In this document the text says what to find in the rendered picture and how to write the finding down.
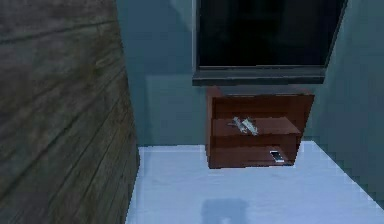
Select black and white phone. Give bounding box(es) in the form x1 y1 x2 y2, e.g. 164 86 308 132
269 150 286 165

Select large brown wooden cupboard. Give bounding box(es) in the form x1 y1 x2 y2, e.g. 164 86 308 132
0 0 141 224

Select black television set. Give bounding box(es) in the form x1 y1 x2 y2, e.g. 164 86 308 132
191 0 350 87

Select red-brown wooden shelf stand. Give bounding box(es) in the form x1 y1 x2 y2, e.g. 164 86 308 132
205 85 316 170

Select silver keys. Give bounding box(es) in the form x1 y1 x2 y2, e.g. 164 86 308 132
228 116 260 137

